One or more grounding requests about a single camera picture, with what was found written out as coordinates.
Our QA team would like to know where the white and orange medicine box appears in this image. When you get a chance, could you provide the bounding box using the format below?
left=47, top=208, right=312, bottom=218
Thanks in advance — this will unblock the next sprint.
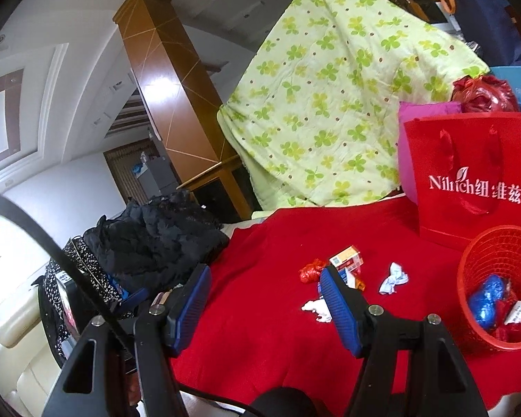
left=329, top=245, right=365, bottom=276

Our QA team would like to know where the orange wrapper with red cellophane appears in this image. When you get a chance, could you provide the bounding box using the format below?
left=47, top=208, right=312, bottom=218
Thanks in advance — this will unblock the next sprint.
left=347, top=269, right=367, bottom=292

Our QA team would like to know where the crumpled pale blue tissue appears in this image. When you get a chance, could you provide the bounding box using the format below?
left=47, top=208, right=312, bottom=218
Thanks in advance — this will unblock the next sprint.
left=379, top=262, right=410, bottom=296

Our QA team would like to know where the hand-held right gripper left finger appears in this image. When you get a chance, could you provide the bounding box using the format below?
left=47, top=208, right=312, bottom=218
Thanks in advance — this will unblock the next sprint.
left=41, top=263, right=213, bottom=417

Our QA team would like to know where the crumpled blue wrapper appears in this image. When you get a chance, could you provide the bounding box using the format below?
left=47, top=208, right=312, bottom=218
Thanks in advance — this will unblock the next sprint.
left=468, top=275, right=511, bottom=331

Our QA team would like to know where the magenta bag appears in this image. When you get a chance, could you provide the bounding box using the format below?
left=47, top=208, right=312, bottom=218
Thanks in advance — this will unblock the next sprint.
left=397, top=101, right=463, bottom=205

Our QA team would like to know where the crumpled white tissue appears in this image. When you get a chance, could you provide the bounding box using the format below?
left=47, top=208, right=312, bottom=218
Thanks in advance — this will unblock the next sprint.
left=301, top=297, right=333, bottom=324

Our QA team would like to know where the navy blue bag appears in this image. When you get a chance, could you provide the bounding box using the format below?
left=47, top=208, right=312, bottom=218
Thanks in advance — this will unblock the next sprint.
left=436, top=0, right=521, bottom=68

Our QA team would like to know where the red cloth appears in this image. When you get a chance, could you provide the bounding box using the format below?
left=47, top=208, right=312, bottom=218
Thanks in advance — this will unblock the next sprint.
left=169, top=197, right=521, bottom=417

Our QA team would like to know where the red paper gift bag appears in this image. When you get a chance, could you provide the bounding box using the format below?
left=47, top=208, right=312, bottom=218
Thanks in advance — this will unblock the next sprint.
left=403, top=112, right=521, bottom=253

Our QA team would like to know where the light blue box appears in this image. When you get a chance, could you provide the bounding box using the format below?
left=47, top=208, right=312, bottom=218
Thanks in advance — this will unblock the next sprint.
left=490, top=66, right=521, bottom=116

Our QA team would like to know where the crumpled red plastic bag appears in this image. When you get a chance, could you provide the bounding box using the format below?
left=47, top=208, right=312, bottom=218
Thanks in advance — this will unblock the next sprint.
left=452, top=75, right=521, bottom=114

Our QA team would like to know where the dark round object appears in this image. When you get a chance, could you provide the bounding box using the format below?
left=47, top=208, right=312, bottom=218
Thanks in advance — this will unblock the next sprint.
left=247, top=387, right=331, bottom=417

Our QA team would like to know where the black clothing pile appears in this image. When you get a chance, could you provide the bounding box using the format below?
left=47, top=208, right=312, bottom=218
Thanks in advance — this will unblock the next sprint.
left=83, top=191, right=231, bottom=292

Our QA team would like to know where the grey cabinet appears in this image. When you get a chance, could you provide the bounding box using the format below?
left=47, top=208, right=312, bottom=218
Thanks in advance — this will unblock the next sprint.
left=137, top=156, right=179, bottom=201

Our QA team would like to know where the crumpled red wrapper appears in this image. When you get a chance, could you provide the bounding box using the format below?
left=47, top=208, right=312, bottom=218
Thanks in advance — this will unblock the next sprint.
left=298, top=259, right=331, bottom=285

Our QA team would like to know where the cream leather sofa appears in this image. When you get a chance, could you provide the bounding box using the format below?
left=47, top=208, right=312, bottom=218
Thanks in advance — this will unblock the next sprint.
left=0, top=269, right=70, bottom=409

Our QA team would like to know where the red plastic mesh basket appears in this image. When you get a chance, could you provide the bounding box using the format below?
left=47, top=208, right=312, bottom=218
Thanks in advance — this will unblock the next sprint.
left=457, top=225, right=521, bottom=350

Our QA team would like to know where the small white box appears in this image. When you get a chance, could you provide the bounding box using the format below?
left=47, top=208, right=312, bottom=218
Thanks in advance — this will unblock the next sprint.
left=504, top=300, right=521, bottom=326

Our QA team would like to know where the green clover print blanket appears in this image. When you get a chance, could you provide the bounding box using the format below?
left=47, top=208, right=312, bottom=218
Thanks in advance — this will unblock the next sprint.
left=217, top=0, right=491, bottom=211

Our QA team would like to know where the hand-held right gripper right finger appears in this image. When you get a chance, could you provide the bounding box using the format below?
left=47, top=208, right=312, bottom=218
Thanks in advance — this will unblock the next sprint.
left=319, top=266, right=478, bottom=417

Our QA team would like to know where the wooden pillar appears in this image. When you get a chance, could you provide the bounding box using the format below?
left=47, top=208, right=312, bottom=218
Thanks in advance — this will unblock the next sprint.
left=113, top=0, right=261, bottom=222

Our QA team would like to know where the black cable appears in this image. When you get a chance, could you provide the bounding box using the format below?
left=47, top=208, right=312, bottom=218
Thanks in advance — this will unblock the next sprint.
left=0, top=189, right=135, bottom=352

